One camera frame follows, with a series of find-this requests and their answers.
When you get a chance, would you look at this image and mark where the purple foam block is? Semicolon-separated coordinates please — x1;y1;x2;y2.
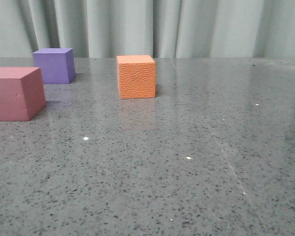
33;48;76;84

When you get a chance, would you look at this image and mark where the orange foam block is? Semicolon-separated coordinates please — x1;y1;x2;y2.
117;55;156;99

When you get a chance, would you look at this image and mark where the pale green curtain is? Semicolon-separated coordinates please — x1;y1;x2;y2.
0;0;295;58

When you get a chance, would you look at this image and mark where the red foam block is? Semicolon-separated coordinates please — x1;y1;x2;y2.
0;67;46;121

